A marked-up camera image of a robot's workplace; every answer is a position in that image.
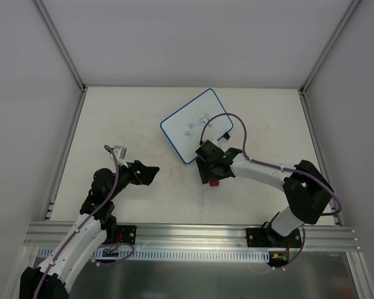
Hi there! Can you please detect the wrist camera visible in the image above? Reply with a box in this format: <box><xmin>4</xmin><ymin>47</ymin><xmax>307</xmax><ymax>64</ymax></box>
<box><xmin>203</xmin><ymin>138</ymin><xmax>219</xmax><ymax>147</ymax></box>
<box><xmin>110</xmin><ymin>145</ymin><xmax>128</xmax><ymax>167</ymax></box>

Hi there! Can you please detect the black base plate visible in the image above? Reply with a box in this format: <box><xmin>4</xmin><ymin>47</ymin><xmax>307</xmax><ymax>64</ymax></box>
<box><xmin>246</xmin><ymin>227</ymin><xmax>302</xmax><ymax>249</ymax></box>
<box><xmin>105</xmin><ymin>224</ymin><xmax>137</xmax><ymax>245</ymax></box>

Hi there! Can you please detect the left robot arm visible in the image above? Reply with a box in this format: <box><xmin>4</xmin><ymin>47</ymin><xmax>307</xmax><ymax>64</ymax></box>
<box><xmin>19</xmin><ymin>160</ymin><xmax>160</xmax><ymax>298</ymax></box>

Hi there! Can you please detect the red bone-shaped eraser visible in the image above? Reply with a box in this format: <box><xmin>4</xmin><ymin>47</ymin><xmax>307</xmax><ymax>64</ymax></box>
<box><xmin>209</xmin><ymin>181</ymin><xmax>219</xmax><ymax>187</ymax></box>

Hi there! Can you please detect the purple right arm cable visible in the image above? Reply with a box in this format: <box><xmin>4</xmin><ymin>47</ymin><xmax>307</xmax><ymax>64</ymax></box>
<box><xmin>199</xmin><ymin>113</ymin><xmax>343</xmax><ymax>265</ymax></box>

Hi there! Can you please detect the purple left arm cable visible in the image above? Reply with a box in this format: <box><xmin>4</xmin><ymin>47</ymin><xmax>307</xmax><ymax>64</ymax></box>
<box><xmin>32</xmin><ymin>144</ymin><xmax>134</xmax><ymax>299</ymax></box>

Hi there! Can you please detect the right aluminium frame post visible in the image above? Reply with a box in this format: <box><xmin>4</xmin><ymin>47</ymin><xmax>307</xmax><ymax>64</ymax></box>
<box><xmin>299</xmin><ymin>0</ymin><xmax>362</xmax><ymax>94</ymax></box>

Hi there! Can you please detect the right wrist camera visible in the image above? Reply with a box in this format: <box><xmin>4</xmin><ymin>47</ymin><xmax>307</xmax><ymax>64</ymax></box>
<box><xmin>203</xmin><ymin>138</ymin><xmax>219</xmax><ymax>147</ymax></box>

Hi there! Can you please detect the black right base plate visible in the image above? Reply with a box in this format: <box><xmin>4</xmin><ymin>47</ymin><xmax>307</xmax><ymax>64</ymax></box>
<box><xmin>246</xmin><ymin>227</ymin><xmax>302</xmax><ymax>249</ymax></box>

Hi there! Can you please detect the aluminium frame post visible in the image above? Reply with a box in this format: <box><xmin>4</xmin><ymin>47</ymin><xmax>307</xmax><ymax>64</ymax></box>
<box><xmin>32</xmin><ymin>0</ymin><xmax>86</xmax><ymax>92</ymax></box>
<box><xmin>299</xmin><ymin>0</ymin><xmax>362</xmax><ymax>94</ymax></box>

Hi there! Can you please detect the left aluminium frame post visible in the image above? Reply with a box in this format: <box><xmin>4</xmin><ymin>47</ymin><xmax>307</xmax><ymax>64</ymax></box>
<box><xmin>32</xmin><ymin>0</ymin><xmax>86</xmax><ymax>92</ymax></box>

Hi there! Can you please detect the black whiteboard foot clip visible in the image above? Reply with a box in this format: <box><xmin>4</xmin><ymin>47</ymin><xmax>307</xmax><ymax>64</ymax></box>
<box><xmin>223</xmin><ymin>132</ymin><xmax>230</xmax><ymax>140</ymax></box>

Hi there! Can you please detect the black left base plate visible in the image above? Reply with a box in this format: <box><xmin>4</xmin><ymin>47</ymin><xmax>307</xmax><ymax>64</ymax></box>
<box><xmin>105</xmin><ymin>224</ymin><xmax>137</xmax><ymax>245</ymax></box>

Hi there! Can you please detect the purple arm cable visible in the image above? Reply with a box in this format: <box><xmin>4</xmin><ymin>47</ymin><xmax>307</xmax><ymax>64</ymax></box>
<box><xmin>199</xmin><ymin>113</ymin><xmax>343</xmax><ymax>265</ymax></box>
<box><xmin>32</xmin><ymin>144</ymin><xmax>134</xmax><ymax>299</ymax></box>

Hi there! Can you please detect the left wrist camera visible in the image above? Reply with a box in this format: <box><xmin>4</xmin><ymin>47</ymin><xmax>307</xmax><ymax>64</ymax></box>
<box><xmin>110</xmin><ymin>145</ymin><xmax>128</xmax><ymax>167</ymax></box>

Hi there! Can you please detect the aluminium mounting rail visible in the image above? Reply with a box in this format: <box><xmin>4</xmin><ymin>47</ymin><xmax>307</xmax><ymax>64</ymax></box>
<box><xmin>23</xmin><ymin>220</ymin><xmax>362</xmax><ymax>252</ymax></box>

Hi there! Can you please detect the white slotted cable duct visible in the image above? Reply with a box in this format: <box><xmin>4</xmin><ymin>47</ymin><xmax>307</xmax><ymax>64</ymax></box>
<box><xmin>37</xmin><ymin>247</ymin><xmax>270</xmax><ymax>263</ymax></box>

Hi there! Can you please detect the blue framed whiteboard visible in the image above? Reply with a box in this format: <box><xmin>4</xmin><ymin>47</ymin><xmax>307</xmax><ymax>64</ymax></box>
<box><xmin>160</xmin><ymin>88</ymin><xmax>234</xmax><ymax>164</ymax></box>

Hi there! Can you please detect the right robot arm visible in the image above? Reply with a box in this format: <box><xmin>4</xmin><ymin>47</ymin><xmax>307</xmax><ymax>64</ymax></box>
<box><xmin>196</xmin><ymin>140</ymin><xmax>333</xmax><ymax>247</ymax></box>

